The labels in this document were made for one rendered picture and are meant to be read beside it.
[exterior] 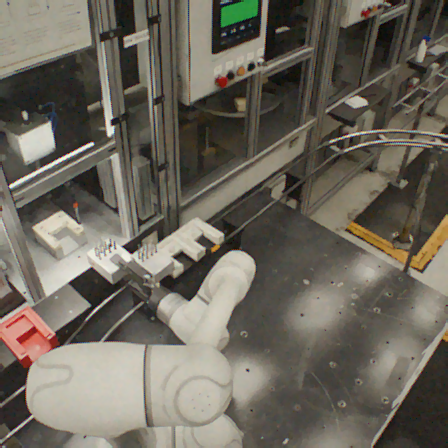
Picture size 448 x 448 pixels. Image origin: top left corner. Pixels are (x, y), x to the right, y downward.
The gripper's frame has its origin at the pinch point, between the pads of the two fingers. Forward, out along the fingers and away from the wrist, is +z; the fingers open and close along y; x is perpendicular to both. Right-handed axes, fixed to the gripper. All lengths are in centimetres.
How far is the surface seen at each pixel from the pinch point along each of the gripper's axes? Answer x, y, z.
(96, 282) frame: -7, -40, 33
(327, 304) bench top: -60, -36, -45
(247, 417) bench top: -3, -36, -51
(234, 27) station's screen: -68, 53, 15
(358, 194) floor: -215, -105, 12
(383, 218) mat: -203, -103, -16
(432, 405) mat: -93, -103, -102
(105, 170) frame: -24.0, 5.2, 37.4
